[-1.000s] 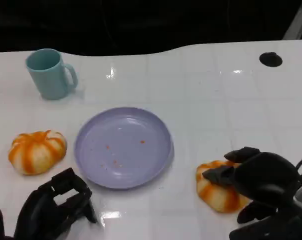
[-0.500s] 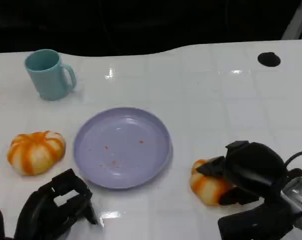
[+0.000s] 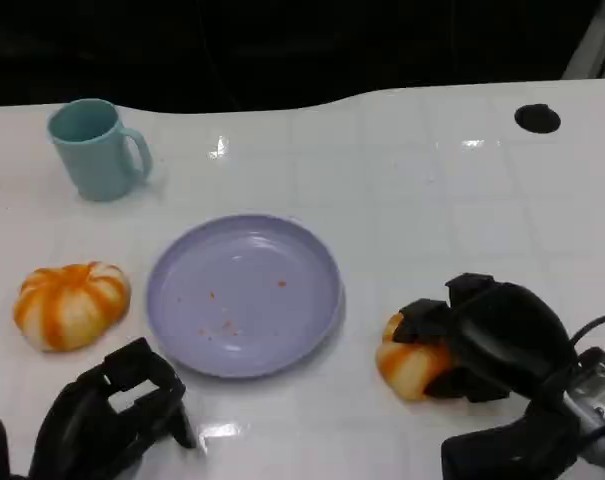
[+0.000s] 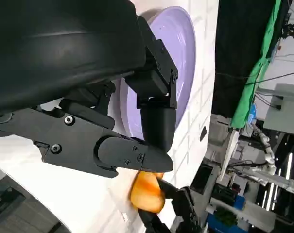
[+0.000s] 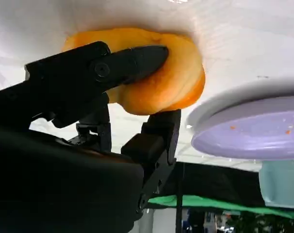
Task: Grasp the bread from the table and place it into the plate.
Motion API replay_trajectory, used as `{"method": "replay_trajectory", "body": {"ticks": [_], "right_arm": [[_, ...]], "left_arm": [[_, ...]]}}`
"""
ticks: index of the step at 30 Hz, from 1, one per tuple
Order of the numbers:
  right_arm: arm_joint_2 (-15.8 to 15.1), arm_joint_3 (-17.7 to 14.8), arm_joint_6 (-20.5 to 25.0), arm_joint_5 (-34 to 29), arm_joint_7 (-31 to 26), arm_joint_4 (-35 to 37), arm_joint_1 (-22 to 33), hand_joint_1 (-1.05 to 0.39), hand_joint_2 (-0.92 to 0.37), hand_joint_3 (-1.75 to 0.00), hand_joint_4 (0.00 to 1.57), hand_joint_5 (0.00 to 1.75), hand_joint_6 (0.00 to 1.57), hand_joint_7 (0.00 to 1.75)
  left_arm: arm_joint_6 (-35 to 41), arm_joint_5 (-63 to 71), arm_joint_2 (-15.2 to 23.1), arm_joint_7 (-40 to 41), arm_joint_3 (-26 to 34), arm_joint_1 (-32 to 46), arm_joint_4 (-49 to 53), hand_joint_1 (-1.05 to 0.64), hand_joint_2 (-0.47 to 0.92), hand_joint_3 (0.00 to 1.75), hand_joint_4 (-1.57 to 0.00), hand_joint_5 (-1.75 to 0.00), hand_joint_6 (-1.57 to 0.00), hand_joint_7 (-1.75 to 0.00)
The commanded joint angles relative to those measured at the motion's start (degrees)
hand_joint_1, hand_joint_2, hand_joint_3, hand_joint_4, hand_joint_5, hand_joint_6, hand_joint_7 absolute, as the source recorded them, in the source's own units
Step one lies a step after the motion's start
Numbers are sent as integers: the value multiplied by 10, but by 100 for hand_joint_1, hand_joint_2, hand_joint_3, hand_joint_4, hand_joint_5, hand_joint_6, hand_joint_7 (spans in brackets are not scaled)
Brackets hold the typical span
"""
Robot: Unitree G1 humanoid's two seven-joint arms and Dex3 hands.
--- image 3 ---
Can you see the orange white toy bread roll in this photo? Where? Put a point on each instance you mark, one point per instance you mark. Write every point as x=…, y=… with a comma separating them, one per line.
x=407, y=370
x=72, y=310

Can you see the black round table grommet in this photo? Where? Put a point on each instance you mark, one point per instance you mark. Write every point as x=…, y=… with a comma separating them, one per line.
x=537, y=118

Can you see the lilac plate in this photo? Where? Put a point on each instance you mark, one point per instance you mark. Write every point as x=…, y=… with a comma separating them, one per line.
x=247, y=280

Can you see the black backdrop curtain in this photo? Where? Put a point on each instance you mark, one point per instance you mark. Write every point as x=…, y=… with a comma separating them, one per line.
x=282, y=40

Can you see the pale green mug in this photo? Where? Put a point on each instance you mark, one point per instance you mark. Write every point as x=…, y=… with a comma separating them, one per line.
x=97, y=165

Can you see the grey metal frame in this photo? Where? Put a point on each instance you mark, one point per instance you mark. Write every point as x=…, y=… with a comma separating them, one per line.
x=599, y=45

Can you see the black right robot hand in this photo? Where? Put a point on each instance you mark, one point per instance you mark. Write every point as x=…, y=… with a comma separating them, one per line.
x=512, y=330

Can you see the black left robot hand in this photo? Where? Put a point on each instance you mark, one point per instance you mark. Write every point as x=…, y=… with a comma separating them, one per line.
x=77, y=425

